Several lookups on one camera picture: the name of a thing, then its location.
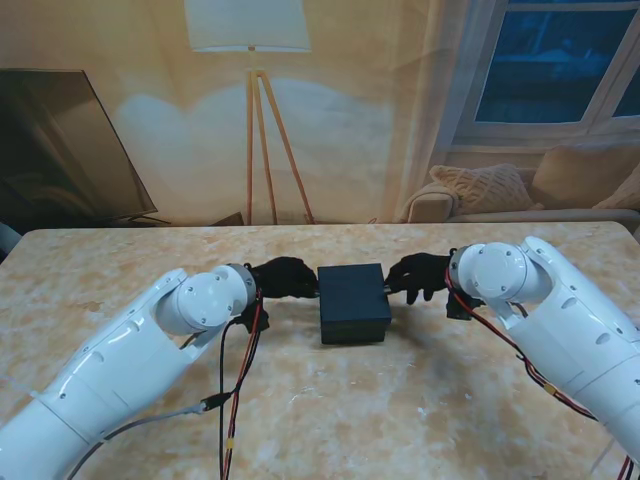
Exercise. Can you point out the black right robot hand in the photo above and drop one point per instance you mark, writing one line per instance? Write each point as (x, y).
(420, 275)

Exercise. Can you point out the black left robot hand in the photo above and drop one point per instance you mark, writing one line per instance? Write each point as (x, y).
(285, 277)

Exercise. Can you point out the black gift box lid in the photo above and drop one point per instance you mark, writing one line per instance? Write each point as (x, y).
(352, 295)

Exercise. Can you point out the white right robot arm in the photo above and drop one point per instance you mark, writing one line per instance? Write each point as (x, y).
(560, 320)

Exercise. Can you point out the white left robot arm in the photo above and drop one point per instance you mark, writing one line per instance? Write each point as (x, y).
(125, 360)

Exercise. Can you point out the beige knitted cushion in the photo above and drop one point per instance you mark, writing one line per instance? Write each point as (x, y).
(625, 197)
(485, 187)

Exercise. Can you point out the beige sofa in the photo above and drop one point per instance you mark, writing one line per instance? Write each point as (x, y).
(550, 216)

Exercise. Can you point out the plain tan cushion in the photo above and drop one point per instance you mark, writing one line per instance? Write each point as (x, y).
(575, 170)

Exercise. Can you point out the white framed window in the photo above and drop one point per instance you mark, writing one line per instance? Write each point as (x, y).
(540, 65)

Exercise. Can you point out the white shade tripod floor lamp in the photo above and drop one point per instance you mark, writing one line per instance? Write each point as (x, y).
(247, 25)

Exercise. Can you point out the dark flat television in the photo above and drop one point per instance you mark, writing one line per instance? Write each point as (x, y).
(50, 150)

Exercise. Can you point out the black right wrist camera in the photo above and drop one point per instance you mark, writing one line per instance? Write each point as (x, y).
(457, 307)

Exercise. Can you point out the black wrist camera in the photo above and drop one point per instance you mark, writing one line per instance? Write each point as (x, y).
(255, 320)
(457, 307)

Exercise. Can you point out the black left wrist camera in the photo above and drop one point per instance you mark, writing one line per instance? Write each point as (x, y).
(255, 320)

